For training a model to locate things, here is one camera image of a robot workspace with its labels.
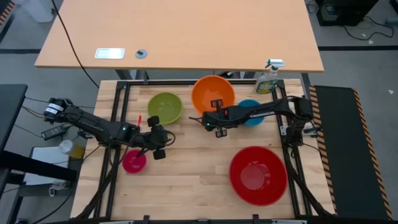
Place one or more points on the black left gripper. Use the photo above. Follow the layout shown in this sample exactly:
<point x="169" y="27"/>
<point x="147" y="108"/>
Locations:
<point x="157" y="138"/>

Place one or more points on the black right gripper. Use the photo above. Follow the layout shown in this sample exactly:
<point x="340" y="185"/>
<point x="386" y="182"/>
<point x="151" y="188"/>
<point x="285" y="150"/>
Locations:
<point x="219" y="119"/>

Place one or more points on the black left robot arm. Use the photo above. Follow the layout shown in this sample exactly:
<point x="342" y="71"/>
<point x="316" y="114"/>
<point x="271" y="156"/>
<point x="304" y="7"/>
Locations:
<point x="93" y="124"/>

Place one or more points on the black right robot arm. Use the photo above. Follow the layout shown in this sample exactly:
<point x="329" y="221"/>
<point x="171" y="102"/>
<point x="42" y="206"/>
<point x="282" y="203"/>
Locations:
<point x="276" y="108"/>

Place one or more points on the red tag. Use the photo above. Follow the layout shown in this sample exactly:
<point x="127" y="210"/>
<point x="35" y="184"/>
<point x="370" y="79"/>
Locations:
<point x="139" y="121"/>

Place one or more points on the green bowl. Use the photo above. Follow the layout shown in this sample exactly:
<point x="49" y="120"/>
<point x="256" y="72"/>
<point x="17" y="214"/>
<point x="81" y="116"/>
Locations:
<point x="164" y="108"/>

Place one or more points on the orange bowl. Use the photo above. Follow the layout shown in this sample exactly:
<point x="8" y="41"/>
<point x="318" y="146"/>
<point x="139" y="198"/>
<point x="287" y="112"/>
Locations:
<point x="211" y="88"/>

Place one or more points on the small magenta bowl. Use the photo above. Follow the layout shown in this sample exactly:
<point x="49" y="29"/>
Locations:
<point x="133" y="163"/>

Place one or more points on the blue bowl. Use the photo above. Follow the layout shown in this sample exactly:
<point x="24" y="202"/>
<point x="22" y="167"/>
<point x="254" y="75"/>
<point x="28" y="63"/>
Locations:
<point x="253" y="121"/>

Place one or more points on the clear spray bottle green label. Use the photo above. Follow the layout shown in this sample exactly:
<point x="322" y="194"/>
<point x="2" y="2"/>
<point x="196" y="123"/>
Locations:
<point x="266" y="82"/>

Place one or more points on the large red bowl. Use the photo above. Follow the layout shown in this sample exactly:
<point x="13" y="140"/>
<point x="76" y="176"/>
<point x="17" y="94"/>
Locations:
<point x="258" y="175"/>

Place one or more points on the yellow container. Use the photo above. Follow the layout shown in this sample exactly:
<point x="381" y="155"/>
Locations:
<point x="77" y="152"/>

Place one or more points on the white plastic cup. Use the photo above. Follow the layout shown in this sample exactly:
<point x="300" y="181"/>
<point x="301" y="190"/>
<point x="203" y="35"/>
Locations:
<point x="66" y="146"/>

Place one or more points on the light wooden desk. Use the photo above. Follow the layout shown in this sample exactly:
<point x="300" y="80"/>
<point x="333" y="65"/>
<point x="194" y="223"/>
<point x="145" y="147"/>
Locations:
<point x="186" y="31"/>

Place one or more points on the silver rectangular desk plate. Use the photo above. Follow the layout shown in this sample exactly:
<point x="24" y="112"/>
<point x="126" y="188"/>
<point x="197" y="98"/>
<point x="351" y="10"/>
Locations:
<point x="109" y="53"/>

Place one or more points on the black power adapter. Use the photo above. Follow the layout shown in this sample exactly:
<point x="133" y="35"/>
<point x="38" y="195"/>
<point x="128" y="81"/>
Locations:
<point x="54" y="132"/>

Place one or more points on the white box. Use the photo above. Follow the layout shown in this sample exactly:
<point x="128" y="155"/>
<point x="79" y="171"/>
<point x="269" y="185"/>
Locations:
<point x="46" y="155"/>

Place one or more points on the black mat hazard striped edges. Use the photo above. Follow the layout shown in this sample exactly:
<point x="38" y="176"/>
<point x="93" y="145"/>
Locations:
<point x="345" y="149"/>

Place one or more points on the black side desk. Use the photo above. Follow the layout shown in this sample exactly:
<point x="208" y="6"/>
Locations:
<point x="11" y="112"/>

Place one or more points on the black equipment case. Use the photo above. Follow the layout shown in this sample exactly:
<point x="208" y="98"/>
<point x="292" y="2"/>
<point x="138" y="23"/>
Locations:
<point x="345" y="12"/>

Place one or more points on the black aluminium table frame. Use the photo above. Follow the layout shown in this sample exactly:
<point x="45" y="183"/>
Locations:
<point x="119" y="99"/>

